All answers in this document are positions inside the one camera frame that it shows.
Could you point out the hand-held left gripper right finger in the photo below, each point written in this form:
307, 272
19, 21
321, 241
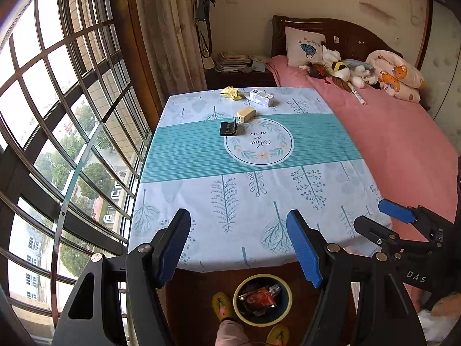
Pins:
306, 248

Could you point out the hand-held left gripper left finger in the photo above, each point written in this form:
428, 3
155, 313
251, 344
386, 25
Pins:
173, 252

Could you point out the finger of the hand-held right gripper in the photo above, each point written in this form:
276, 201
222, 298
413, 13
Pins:
374, 230
396, 211

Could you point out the round trash bin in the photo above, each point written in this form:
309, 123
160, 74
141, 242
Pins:
286, 304

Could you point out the red carton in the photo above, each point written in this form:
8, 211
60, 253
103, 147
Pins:
261, 297

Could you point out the person's right forearm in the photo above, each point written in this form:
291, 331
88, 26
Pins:
446, 304

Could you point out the pink bed sheet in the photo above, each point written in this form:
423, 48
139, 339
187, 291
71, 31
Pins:
396, 144

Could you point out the yellow slipper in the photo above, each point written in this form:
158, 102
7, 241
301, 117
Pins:
221, 306
278, 335

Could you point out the leaf print tablecloth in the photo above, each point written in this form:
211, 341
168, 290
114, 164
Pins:
216, 158

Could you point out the white marker pen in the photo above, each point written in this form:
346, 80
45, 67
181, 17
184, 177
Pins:
358, 95

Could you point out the bear print blanket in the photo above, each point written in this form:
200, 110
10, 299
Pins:
396, 75

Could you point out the black wallet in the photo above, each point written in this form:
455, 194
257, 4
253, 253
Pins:
227, 128

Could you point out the white plush toy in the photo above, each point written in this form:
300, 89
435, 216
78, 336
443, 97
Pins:
360, 77

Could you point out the small beige box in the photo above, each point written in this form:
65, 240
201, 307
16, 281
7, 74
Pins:
245, 114

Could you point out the blue plush toy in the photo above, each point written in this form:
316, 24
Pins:
354, 64

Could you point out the bee plush toy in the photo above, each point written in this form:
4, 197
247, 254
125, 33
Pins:
338, 65

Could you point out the small white box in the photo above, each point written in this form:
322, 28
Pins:
261, 98

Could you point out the brown feathered toy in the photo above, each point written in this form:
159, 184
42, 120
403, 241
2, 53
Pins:
317, 69

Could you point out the crumpled yellow cloth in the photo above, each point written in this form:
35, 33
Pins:
230, 92

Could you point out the window with metal grille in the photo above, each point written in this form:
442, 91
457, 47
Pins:
54, 115

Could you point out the dark wooden nightstand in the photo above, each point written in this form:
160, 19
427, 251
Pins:
237, 79

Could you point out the dark wooden headboard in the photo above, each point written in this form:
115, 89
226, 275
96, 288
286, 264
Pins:
342, 32

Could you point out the white printed pillow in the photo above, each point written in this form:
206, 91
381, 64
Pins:
302, 48

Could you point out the light blue tissue box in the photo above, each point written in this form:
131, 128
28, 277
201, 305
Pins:
259, 65

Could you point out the stack of books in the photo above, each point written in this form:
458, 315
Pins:
232, 62

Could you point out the beige curtain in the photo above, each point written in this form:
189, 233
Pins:
169, 25

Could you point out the coat rack with bag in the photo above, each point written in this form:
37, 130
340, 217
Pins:
203, 10

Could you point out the padded wall panel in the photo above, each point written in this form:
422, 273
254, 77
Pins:
446, 61

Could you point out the beige wall shelf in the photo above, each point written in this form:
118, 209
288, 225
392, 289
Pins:
376, 10

